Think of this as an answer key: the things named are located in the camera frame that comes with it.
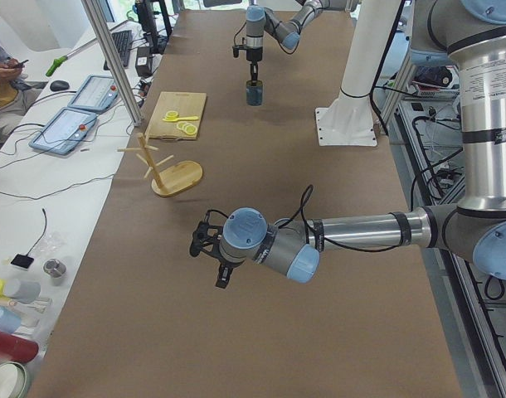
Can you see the black keyboard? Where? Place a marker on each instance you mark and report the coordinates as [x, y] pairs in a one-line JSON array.
[[123, 41]]

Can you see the grey cup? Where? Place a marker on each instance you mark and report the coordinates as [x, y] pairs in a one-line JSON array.
[[23, 291]]

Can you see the light blue cup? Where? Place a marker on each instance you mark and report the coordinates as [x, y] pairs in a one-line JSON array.
[[9, 321]]

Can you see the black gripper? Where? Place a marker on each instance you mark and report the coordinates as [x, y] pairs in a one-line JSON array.
[[252, 55], [228, 264]]

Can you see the black computer mouse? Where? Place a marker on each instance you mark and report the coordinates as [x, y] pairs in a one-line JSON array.
[[59, 85]]

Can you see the wooden cup storage rack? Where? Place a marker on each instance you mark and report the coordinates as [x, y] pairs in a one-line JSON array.
[[171, 180]]

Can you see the small black square pad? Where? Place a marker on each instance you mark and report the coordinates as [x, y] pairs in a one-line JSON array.
[[22, 261]]

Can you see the red bottle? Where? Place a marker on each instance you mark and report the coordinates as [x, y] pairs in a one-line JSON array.
[[17, 349]]

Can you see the yellow plastic knife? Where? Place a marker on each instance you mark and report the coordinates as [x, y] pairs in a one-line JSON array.
[[174, 120]]

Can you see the teach pendant far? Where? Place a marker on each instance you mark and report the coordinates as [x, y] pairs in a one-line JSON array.
[[96, 95]]

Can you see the teach pendant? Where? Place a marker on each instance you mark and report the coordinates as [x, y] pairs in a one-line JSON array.
[[64, 131], [96, 95]]

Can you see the bamboo cutting board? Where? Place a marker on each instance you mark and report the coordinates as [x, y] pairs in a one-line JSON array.
[[186, 104]]

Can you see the green white bowl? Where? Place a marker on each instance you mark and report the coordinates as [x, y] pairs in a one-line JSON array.
[[14, 380]]

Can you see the blue grey mug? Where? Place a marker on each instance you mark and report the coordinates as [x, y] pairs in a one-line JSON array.
[[254, 92]]

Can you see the small metal cylinder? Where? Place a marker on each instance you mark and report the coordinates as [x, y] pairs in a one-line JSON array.
[[55, 270]]

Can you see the seated person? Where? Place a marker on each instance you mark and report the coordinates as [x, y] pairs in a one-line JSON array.
[[16, 96]]

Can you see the teach pendant near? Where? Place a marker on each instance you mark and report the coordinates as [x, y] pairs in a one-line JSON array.
[[64, 131]]

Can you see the lemon slice front pair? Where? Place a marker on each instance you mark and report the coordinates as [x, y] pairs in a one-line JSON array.
[[171, 115]]

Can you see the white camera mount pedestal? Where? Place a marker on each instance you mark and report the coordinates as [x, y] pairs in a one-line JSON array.
[[348, 120]]

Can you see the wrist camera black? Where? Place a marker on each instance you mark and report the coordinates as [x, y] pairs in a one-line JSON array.
[[206, 239], [237, 49]]

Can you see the green handled stick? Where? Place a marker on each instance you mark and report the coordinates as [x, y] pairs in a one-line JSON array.
[[60, 60]]

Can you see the aluminium frame post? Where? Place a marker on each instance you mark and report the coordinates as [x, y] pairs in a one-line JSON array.
[[103, 35]]

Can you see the lemon slice top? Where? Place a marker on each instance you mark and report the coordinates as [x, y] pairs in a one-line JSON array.
[[190, 130]]

